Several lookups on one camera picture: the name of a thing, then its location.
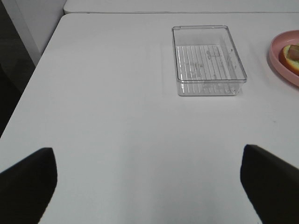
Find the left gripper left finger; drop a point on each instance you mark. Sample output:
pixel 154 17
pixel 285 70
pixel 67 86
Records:
pixel 27 187

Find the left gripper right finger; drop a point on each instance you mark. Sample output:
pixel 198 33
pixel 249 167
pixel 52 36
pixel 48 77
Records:
pixel 271 185

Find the pink round plate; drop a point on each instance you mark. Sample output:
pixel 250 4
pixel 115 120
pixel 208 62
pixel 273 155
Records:
pixel 286 38

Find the bread slice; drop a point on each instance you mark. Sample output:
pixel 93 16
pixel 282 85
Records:
pixel 291 65

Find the white cabinet panel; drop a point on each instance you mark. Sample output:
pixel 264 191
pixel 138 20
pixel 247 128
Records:
pixel 35 22

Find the left clear plastic tray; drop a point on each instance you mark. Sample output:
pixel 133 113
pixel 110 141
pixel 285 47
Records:
pixel 207 62

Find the bacon strip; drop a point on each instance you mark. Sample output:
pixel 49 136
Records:
pixel 293 52

